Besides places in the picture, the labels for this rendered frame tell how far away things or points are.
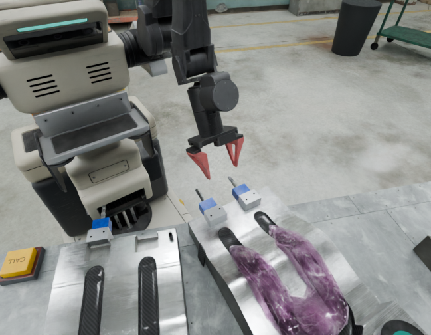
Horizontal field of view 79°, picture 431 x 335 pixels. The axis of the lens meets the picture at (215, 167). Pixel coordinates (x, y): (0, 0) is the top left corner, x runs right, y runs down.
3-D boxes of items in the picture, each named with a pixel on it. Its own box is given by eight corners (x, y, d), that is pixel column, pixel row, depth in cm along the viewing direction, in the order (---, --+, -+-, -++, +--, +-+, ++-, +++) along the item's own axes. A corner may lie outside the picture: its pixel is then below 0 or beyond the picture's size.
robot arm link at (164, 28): (163, 22, 66) (142, 26, 63) (174, 0, 56) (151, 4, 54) (175, 59, 67) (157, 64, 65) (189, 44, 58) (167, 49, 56)
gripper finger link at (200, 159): (234, 174, 60) (224, 135, 56) (207, 187, 57) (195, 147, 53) (218, 168, 65) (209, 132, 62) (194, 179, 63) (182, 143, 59)
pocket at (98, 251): (92, 250, 62) (87, 242, 60) (115, 246, 63) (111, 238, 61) (89, 268, 59) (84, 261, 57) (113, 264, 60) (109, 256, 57)
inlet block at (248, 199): (221, 185, 81) (221, 173, 77) (235, 179, 82) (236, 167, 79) (244, 216, 72) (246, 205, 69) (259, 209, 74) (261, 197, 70)
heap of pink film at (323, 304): (220, 251, 62) (221, 233, 56) (279, 221, 68) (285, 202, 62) (293, 372, 45) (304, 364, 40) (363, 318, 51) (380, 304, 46)
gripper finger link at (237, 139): (251, 165, 62) (242, 127, 58) (226, 177, 59) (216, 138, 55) (235, 160, 67) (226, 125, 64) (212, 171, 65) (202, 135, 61)
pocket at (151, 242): (138, 242, 64) (135, 234, 61) (160, 238, 65) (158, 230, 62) (138, 259, 61) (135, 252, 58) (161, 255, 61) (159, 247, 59)
